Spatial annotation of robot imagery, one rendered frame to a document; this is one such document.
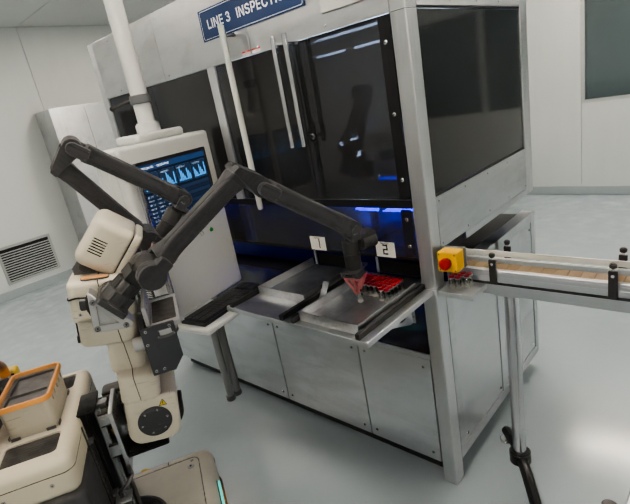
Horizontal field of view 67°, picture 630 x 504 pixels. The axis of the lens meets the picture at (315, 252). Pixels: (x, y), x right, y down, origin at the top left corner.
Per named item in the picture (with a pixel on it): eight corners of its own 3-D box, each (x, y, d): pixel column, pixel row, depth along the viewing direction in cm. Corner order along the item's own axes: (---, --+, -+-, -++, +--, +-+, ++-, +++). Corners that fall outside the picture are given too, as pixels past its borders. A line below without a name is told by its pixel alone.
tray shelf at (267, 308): (306, 266, 223) (306, 263, 222) (443, 286, 176) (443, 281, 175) (226, 310, 190) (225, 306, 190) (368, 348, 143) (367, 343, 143)
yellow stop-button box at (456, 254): (448, 263, 169) (446, 244, 167) (467, 265, 165) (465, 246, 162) (437, 271, 164) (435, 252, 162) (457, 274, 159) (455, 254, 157)
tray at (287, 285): (313, 264, 219) (312, 257, 218) (358, 270, 201) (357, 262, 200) (259, 293, 196) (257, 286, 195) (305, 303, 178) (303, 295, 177)
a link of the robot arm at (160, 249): (233, 148, 134) (247, 156, 126) (263, 179, 143) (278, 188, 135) (123, 265, 131) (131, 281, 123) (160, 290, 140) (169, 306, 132)
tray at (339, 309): (359, 282, 188) (357, 274, 187) (416, 292, 171) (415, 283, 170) (300, 320, 166) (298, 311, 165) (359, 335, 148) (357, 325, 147)
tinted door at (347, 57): (320, 198, 193) (292, 43, 175) (413, 198, 164) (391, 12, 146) (319, 198, 192) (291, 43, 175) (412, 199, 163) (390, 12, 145)
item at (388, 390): (282, 305, 402) (260, 204, 375) (539, 364, 263) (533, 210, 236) (182, 365, 334) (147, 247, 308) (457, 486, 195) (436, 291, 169)
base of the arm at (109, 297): (98, 288, 132) (94, 302, 121) (117, 265, 132) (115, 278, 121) (125, 305, 135) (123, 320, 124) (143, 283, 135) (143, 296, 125)
